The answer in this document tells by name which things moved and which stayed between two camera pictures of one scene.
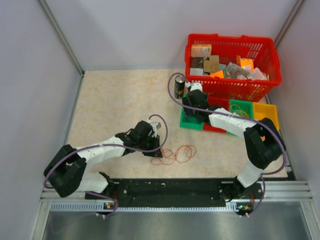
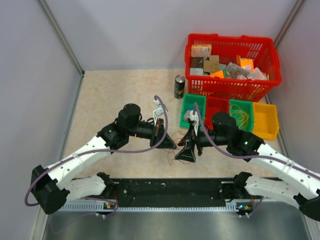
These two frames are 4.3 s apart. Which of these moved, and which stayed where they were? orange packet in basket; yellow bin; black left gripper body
Moved: black left gripper body
Stayed: yellow bin; orange packet in basket
